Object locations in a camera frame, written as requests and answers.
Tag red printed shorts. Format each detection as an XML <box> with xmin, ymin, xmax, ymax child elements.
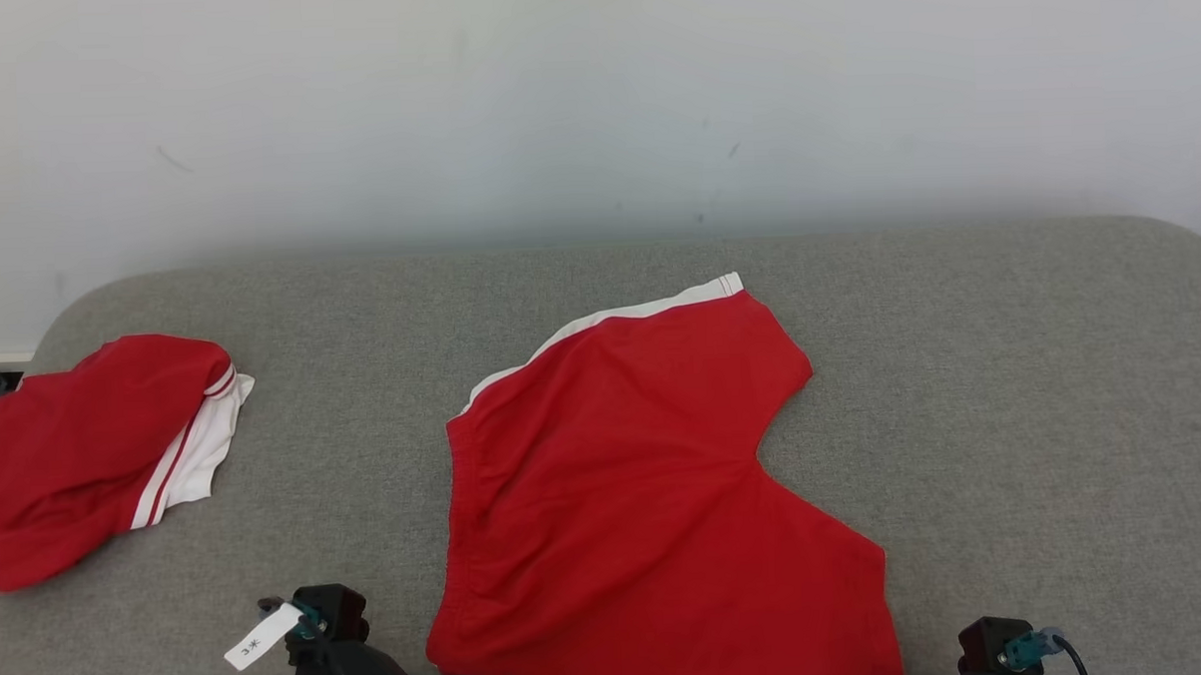
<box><xmin>414</xmin><ymin>266</ymin><xmax>904</xmax><ymax>675</ymax></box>

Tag red and white shirt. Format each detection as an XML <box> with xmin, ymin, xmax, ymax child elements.
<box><xmin>0</xmin><ymin>330</ymin><xmax>263</xmax><ymax>593</ymax></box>

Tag teal left camera connector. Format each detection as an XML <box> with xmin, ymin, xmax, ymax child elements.
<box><xmin>258</xmin><ymin>595</ymin><xmax>328</xmax><ymax>642</ymax></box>

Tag teal camera connector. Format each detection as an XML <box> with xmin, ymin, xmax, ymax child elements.
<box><xmin>258</xmin><ymin>595</ymin><xmax>328</xmax><ymax>642</ymax></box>
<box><xmin>1003</xmin><ymin>627</ymin><xmax>1067</xmax><ymax>672</ymax></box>

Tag white paper cable tag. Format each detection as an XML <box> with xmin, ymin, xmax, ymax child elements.
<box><xmin>223</xmin><ymin>602</ymin><xmax>305</xmax><ymax>673</ymax></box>

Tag teal right camera connector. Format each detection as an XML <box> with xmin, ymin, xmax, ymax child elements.
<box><xmin>1003</xmin><ymin>627</ymin><xmax>1067</xmax><ymax>672</ymax></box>

